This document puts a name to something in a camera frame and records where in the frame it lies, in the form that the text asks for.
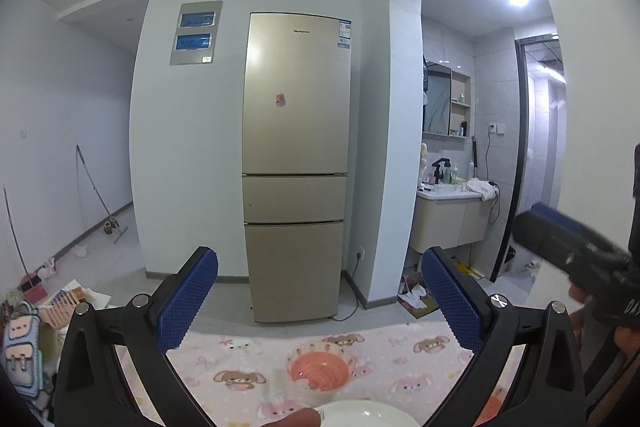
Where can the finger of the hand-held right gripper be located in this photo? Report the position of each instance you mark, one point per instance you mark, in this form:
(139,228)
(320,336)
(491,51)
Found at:
(565,221)
(555,247)

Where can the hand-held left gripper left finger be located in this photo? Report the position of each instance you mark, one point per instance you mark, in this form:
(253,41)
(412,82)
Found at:
(187,302)

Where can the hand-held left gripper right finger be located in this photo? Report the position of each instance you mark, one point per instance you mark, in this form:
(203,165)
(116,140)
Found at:
(452,302)

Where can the white cartoon print plate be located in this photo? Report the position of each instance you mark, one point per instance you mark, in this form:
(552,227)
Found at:
(365,414)

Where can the person's right hand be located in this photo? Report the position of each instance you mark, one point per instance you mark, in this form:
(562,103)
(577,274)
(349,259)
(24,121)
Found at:
(579,317)

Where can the person's left hand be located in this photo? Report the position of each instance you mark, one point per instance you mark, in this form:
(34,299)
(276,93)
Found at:
(300,419)

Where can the paper litter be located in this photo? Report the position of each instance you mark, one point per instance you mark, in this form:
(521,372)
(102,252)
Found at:
(415,294)

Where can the pink cartoon print tablecloth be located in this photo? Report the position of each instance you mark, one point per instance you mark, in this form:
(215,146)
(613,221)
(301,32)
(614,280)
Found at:
(240,352)

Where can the beige vanity cabinet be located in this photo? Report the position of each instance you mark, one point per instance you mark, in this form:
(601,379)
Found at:
(450,219)

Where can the white towel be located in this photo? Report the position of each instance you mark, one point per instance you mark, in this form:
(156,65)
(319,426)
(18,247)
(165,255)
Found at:
(482,189)

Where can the green bottle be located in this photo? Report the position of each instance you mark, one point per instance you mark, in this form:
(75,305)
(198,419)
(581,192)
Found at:
(454,174)

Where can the pink peg rack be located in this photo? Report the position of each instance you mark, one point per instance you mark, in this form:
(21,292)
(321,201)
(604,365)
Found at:
(62,307)

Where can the black faucet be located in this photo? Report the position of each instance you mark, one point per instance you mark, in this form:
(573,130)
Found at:
(440,169)

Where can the red broom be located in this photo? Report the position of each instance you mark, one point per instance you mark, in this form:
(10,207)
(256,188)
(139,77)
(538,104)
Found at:
(32,289)

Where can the bathroom mirror cabinet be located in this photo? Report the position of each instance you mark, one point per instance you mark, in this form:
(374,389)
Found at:
(442,99)

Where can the pastel cartoon backpack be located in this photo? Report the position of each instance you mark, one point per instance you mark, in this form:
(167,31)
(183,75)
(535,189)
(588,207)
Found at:
(20,347)

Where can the gold refrigerator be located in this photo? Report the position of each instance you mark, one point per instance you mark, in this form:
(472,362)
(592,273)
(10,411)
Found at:
(295,147)

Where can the pink fridge magnet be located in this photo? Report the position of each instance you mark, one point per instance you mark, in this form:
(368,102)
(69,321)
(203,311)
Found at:
(281,100)

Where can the blue energy label sticker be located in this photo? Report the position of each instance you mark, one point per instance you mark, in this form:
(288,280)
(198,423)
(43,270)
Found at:
(344,34)

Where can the dark door frame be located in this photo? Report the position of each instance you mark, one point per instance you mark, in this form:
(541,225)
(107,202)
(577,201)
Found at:
(522,157)

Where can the low wall socket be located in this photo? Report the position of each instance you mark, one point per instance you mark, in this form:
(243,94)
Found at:
(361,253)

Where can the white wall socket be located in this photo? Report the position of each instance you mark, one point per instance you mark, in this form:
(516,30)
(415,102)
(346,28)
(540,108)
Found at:
(495,128)

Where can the grey wall electrical panel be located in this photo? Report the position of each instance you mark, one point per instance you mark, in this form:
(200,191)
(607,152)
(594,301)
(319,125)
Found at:
(195,32)

